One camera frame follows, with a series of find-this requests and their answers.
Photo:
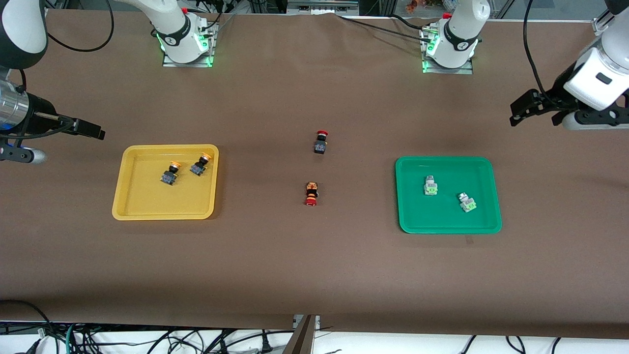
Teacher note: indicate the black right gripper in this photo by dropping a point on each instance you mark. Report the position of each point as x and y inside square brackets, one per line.
[40, 112]

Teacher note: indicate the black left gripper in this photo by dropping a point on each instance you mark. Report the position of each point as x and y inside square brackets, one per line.
[554, 95]

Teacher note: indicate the yellow push button switch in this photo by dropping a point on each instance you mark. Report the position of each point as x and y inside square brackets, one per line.
[198, 169]
[168, 177]

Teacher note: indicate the green push button switch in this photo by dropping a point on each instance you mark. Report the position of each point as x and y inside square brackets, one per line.
[468, 203]
[431, 187]

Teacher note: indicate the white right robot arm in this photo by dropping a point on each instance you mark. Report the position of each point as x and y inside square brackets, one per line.
[177, 34]

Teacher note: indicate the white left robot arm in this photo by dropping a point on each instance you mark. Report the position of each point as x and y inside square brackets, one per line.
[459, 39]

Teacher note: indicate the yellow plastic tray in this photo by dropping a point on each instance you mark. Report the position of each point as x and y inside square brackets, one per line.
[147, 201]

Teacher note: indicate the green plastic tray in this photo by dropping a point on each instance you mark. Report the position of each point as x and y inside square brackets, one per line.
[447, 216]

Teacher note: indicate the red button blue block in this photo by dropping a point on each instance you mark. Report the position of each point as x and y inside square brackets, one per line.
[320, 146]

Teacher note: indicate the red button orange block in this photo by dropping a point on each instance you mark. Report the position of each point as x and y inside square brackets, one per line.
[311, 189]

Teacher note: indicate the black equipment box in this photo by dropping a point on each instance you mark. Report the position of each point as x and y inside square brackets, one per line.
[322, 6]

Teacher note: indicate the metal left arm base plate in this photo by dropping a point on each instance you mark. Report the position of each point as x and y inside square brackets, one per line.
[469, 69]

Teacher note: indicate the aluminium frame profile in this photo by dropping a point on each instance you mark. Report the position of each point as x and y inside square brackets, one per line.
[602, 22]

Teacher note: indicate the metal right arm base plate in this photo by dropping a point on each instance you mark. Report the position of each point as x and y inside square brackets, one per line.
[209, 54]

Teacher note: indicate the dark table support post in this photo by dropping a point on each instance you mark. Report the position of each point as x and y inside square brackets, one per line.
[299, 341]

